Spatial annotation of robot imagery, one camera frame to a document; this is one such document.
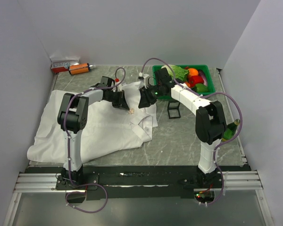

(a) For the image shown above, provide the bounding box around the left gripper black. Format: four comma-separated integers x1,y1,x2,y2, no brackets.
105,90,130,111

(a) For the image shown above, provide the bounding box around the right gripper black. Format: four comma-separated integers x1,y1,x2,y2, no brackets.
138,84,163,109

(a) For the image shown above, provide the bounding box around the gold brooch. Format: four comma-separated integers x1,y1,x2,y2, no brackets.
128,108,134,114

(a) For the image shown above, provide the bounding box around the white garment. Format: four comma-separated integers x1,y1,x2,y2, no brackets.
27,82,158,163

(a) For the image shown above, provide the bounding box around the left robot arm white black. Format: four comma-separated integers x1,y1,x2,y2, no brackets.
57,76,129,189

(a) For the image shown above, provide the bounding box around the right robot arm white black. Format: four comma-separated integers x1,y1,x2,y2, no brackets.
138,68,226,188

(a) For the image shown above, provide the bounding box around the toy cabbage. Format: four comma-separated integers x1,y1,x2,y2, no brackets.
161,65,189,81

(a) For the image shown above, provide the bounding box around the toy red bell pepper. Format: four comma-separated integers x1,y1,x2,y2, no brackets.
188,75,204,88

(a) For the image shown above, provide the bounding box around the toy orange fruit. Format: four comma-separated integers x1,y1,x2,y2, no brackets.
187,68,199,78

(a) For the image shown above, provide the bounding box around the toy green bell pepper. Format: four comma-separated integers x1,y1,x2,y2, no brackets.
192,83,209,93

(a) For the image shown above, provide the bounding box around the orange cylinder tool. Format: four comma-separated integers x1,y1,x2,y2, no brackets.
68,63,95,75

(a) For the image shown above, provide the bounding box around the toy purple eggplant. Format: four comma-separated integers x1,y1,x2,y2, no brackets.
198,70,208,86

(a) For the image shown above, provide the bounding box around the green plastic basket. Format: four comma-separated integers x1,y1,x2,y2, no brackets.
152,65,216,101

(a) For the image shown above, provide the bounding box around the red white carton box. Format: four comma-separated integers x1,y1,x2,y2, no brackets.
50,56,80,73

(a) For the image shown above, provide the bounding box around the green glass bottle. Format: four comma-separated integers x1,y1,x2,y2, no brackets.
222,119,240,142

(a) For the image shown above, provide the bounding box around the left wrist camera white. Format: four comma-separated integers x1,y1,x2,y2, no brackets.
114,78,124,92

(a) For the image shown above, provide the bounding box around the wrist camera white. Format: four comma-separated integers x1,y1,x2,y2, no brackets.
114,78,124,92
138,72,150,87

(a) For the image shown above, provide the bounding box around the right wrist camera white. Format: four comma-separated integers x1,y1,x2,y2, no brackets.
138,72,150,87

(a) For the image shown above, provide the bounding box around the small black frame stand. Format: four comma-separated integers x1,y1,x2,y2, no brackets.
167,100,181,119

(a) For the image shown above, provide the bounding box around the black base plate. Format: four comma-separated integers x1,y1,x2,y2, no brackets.
25,165,251,203

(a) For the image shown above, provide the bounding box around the aluminium rail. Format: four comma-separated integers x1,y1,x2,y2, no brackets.
14,171,263,193

